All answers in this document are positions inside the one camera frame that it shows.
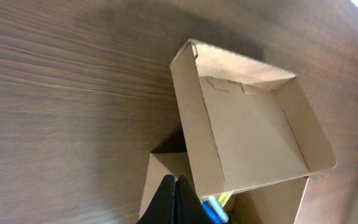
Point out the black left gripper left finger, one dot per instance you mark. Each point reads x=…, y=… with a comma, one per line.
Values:
x=161, y=207

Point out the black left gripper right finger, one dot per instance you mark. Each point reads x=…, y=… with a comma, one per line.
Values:
x=188, y=208

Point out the blue whiteboard marker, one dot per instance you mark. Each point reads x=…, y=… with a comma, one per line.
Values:
x=215, y=211

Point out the yellow highlighter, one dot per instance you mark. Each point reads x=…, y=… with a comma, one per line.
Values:
x=226, y=200

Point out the brown cardboard box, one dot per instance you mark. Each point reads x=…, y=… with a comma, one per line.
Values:
x=248, y=128

